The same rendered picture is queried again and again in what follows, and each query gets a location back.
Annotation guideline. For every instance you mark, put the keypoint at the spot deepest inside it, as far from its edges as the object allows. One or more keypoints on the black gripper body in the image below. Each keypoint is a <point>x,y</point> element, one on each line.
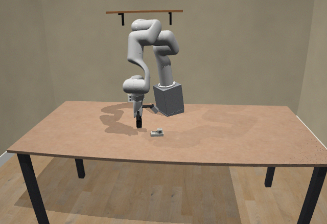
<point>137,106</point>

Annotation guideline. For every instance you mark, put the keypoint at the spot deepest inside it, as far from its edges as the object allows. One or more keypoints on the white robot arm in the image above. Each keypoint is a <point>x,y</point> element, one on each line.
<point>164,43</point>

